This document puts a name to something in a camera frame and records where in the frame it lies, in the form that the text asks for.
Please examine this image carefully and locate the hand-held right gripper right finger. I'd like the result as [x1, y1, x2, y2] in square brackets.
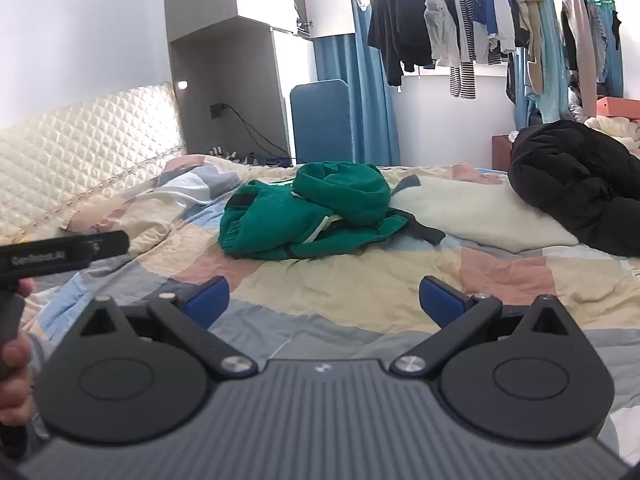
[390, 276, 571, 377]

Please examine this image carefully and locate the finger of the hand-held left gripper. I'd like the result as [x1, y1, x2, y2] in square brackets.
[82, 231, 132, 267]

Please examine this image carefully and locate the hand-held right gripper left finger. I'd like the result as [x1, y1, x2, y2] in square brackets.
[79, 276, 257, 380]

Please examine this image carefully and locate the green hoodie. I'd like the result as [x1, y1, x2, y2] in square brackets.
[219, 161, 446, 261]

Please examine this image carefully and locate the person's left hand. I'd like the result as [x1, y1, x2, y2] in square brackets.
[0, 277, 37, 428]

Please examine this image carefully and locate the patchwork quilt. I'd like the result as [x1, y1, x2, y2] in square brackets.
[0, 152, 640, 441]

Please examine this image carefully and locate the cream quilted headboard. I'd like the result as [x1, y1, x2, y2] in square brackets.
[0, 81, 188, 241]

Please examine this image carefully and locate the red nightstand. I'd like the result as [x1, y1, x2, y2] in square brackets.
[492, 134, 522, 172]

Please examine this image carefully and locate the black puffer jacket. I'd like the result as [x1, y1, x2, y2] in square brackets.
[507, 120, 640, 258]

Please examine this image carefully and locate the blue curtain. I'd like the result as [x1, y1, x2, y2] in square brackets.
[312, 0, 401, 167]

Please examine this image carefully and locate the grey cabinet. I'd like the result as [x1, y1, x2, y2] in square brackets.
[164, 0, 313, 158]

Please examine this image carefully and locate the blue upholstered panel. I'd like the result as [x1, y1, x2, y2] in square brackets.
[290, 79, 353, 165]

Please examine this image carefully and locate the striped hanging shirt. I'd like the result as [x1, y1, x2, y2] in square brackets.
[446, 0, 479, 99]

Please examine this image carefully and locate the orange box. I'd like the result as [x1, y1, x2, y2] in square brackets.
[596, 96, 640, 119]

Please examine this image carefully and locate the light blue hanging garment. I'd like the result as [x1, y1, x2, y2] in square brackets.
[529, 0, 572, 122]

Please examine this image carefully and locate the grey hanging garment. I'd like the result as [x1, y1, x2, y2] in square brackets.
[424, 0, 462, 68]

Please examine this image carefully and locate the black hanging jacket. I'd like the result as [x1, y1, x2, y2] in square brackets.
[367, 0, 435, 87]

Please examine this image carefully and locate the beige hanging garment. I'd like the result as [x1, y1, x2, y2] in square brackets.
[506, 0, 545, 95]

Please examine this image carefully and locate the blue and white hanging jacket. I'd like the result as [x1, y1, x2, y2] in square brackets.
[471, 0, 517, 66]

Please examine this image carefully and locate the pink hanging garment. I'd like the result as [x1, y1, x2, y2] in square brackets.
[559, 0, 600, 102]

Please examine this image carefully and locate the teal hanging garment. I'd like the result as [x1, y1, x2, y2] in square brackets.
[584, 0, 625, 97]

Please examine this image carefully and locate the black cable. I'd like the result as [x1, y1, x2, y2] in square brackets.
[222, 104, 292, 160]

